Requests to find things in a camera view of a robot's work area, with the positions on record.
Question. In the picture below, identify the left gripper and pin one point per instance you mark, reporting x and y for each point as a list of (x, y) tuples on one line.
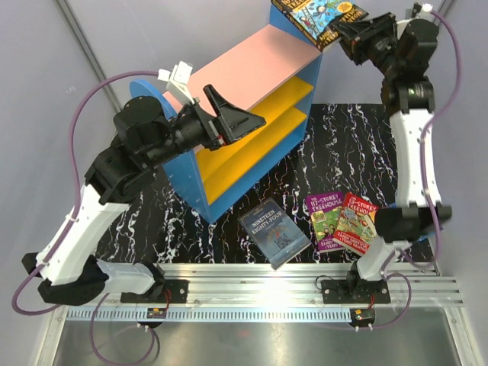
[(235, 121)]

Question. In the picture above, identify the black marble pattern mat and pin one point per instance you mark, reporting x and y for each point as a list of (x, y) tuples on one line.
[(346, 147)]

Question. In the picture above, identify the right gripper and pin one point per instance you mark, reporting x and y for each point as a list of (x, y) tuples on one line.
[(357, 34)]

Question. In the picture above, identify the red 13-Storey Treehouse book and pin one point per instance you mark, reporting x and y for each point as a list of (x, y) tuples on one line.
[(355, 229)]

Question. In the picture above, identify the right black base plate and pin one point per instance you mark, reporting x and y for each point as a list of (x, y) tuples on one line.
[(364, 292)]

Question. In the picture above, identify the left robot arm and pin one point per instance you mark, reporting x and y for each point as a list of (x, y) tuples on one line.
[(145, 139)]

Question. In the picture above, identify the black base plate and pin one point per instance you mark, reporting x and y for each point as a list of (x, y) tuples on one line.
[(176, 290), (364, 292)]

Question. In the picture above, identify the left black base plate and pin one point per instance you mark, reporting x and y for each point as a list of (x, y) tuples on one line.
[(176, 290)]

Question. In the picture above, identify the blue pink yellow bookshelf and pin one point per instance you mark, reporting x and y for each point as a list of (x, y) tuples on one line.
[(272, 73)]

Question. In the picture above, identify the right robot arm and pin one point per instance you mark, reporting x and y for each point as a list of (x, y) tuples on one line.
[(401, 51)]

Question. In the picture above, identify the aluminium mounting rail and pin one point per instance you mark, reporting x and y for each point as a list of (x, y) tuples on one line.
[(295, 285)]

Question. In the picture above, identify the white slotted cable duct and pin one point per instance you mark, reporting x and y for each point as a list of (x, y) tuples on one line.
[(221, 315)]

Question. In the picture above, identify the Nineteen Eighty-Four book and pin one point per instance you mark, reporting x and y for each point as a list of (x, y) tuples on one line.
[(274, 232)]

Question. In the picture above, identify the purple 117-Storey Treehouse book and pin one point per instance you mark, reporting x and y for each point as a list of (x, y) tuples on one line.
[(324, 210)]

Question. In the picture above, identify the black blue Treehouse book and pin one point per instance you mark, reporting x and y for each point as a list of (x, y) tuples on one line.
[(313, 18)]

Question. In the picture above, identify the blue Jane Eyre book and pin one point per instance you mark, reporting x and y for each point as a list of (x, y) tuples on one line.
[(423, 235)]

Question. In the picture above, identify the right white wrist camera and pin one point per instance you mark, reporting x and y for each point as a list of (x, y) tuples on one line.
[(420, 11)]

